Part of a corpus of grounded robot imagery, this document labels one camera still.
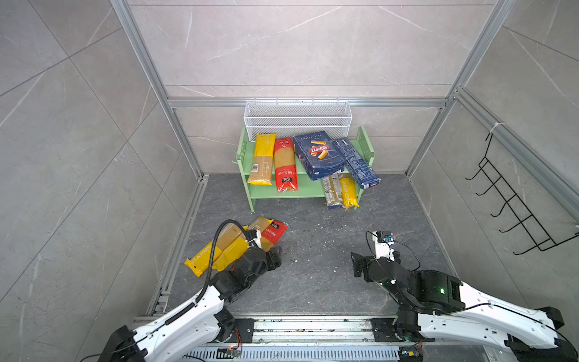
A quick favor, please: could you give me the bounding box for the yellow Pastatime spaghetti bag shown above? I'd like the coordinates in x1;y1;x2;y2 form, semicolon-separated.
339;173;360;210

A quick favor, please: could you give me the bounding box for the clear black label pasta bag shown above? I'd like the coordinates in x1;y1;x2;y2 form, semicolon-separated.
321;173;345;209

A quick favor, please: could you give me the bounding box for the red spaghetti bag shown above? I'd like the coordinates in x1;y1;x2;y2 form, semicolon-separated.
274;138;299;192
260;220;288;252

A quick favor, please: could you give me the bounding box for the yellow top brown spaghetti bag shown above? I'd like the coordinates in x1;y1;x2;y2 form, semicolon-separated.
247;134;277;186

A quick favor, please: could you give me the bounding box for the long blue spaghetti box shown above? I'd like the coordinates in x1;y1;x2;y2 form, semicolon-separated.
333;138;381;190

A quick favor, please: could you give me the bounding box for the blue Barilla rigatoni box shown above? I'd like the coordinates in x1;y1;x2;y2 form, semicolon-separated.
293;131;345;181

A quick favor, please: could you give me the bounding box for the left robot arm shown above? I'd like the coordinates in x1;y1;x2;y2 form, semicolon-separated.
98;247;282;361

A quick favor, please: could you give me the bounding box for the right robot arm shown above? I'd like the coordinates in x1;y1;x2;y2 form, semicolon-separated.
351;253;578;361

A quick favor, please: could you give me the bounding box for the yellow pasta bag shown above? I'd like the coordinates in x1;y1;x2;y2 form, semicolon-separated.
212;216;273;272
184;224;243;277

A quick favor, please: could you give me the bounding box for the yellow pasta bag far left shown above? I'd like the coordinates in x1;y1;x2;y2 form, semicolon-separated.
184;224;243;277

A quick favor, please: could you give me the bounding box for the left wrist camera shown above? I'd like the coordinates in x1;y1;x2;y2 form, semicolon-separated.
245;229;262;249

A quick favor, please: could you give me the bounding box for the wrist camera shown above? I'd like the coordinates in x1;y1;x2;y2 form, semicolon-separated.
245;229;262;249
370;231;395;261

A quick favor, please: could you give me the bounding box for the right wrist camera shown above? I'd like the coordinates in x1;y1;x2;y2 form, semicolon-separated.
370;231;395;261

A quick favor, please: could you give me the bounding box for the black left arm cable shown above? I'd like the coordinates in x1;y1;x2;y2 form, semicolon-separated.
194;219;250;304

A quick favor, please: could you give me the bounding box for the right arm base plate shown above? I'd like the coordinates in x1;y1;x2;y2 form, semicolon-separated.
369;318;406;342

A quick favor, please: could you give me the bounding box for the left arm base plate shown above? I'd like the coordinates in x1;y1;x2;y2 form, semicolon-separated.
223;318;256;345

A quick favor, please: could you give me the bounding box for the white wire mesh basket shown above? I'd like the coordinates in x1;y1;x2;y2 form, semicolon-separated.
244;100;352;142

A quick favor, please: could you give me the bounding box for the black wire hook rack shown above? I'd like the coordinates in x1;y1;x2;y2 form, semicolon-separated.
464;133;578;256

